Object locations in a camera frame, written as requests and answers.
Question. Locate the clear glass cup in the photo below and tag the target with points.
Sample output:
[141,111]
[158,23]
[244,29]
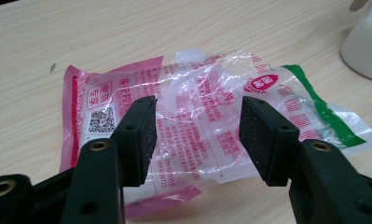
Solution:
[367,46]

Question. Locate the pink clear plastic packet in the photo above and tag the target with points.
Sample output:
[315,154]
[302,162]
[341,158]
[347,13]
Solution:
[199,93]

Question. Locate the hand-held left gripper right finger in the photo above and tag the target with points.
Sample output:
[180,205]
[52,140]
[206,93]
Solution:
[267,143]

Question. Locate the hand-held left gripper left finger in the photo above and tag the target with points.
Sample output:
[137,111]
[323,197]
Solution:
[134,146]

